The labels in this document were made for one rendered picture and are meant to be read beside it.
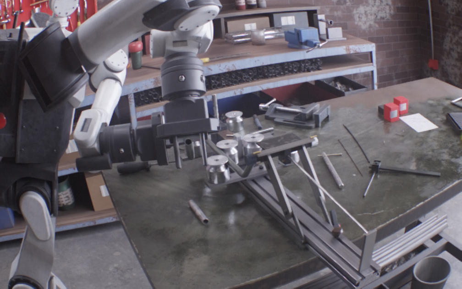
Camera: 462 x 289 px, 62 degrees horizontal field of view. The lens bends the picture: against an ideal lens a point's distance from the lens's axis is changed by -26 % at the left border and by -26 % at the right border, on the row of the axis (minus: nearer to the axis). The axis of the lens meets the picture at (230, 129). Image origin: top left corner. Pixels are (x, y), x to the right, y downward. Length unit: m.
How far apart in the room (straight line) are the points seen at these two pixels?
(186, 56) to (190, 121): 0.13
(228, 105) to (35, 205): 2.25
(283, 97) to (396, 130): 1.95
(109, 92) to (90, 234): 1.62
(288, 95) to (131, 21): 2.66
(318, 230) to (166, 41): 0.48
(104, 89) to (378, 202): 0.74
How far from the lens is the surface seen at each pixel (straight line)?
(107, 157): 1.10
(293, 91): 3.36
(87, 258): 2.54
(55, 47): 0.83
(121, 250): 2.56
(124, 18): 0.75
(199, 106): 0.97
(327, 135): 1.43
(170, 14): 0.73
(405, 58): 4.50
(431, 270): 2.01
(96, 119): 1.13
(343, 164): 1.26
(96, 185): 2.67
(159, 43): 1.00
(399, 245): 2.02
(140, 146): 1.11
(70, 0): 1.02
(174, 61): 0.98
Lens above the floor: 1.43
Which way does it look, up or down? 21 degrees down
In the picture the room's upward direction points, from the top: 6 degrees counter-clockwise
